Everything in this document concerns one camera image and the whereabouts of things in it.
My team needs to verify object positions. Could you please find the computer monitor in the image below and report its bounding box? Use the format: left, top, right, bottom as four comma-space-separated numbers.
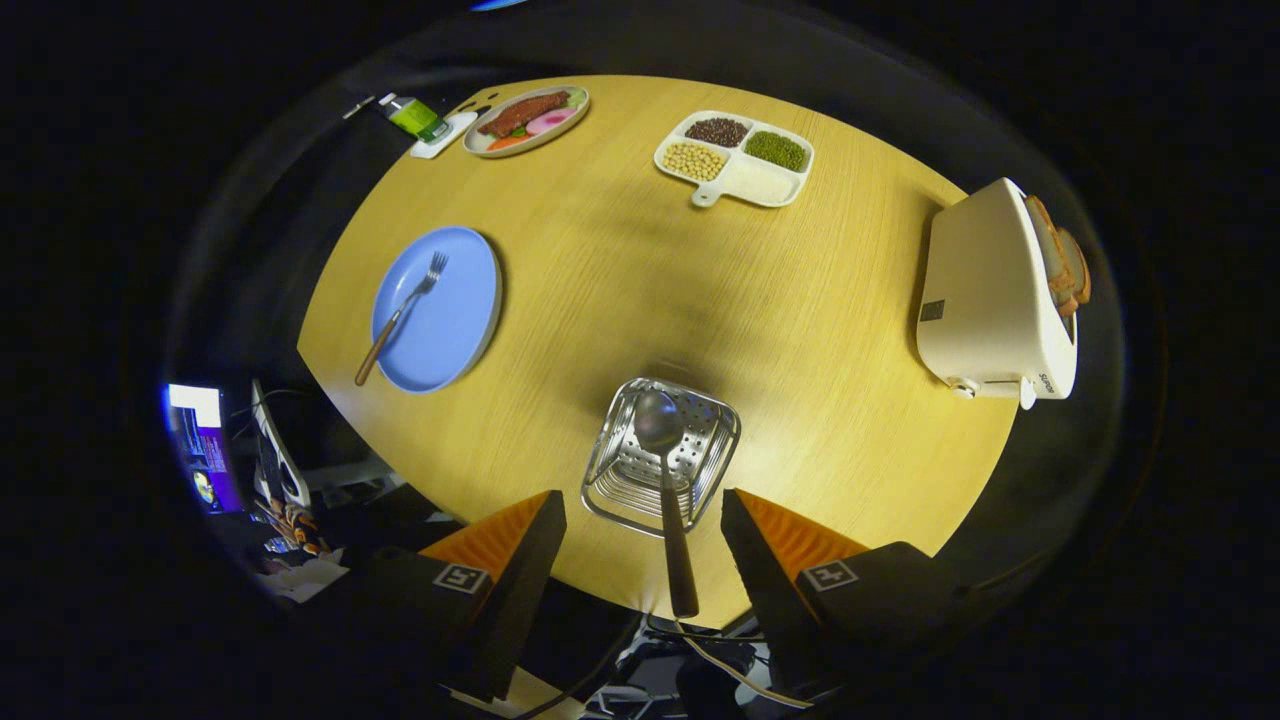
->
165, 383, 243, 514

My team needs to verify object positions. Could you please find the white divided dish with beans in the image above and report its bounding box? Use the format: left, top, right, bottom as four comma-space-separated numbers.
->
654, 110, 815, 209

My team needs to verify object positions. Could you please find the brown meat piece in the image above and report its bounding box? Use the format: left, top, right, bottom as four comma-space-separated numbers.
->
478, 91, 571, 138

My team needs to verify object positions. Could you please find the white toaster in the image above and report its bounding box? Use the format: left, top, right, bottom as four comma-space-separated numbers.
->
915, 177, 1081, 411

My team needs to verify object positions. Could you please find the white plate with food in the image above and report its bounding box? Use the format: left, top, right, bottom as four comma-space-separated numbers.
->
463, 85, 591, 159

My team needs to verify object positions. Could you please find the small white coaster tray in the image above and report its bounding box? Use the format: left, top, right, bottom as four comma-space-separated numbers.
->
410, 110, 479, 159

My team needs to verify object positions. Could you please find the metal spoon with dark handle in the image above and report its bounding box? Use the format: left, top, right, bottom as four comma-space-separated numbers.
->
634, 388, 700, 619

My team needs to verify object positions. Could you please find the white stand frame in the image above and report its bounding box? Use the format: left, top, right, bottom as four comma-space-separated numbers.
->
250, 378, 312, 509

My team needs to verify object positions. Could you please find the blue plate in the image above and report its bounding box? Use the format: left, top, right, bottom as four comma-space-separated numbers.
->
371, 226, 503, 394

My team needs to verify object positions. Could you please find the perforated metal tray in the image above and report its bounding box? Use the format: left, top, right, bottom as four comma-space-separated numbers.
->
581, 377, 742, 538

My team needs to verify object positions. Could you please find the toast bread slice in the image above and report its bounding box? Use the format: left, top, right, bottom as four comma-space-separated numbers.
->
1057, 228, 1092, 306
1025, 195, 1078, 317

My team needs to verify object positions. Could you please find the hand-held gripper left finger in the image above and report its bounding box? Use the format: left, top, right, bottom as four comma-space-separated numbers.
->
300, 490, 568, 703

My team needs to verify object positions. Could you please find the green plastic bottle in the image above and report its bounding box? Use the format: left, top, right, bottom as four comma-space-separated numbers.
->
378, 93, 451, 143

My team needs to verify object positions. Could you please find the metal fork with wooden handle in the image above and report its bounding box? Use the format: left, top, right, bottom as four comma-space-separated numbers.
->
354, 251, 449, 387

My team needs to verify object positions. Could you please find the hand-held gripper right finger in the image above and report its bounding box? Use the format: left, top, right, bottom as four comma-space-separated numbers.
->
720, 488, 986, 701

